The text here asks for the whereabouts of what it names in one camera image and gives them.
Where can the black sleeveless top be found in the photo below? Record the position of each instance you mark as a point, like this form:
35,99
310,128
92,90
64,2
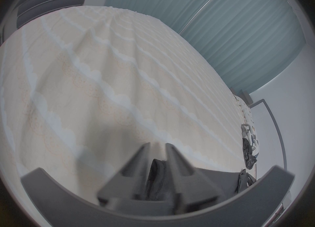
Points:
157,179

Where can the black satin garment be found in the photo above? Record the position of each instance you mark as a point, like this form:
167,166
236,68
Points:
248,157

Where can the white printed pillow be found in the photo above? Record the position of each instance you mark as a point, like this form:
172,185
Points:
246,112

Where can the blue-green curtain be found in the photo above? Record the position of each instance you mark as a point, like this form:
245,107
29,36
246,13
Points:
233,24

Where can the bed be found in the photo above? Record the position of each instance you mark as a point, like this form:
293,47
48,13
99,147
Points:
98,73

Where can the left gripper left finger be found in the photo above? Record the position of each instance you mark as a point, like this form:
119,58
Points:
115,191

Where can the pile of clothes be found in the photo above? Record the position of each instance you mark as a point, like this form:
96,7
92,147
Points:
248,133

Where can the grey bedside table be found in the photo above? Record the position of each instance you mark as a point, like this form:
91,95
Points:
246,98

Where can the dark grey slatted rack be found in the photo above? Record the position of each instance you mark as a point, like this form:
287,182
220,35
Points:
49,2

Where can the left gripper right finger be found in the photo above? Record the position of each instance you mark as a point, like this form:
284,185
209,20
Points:
196,191

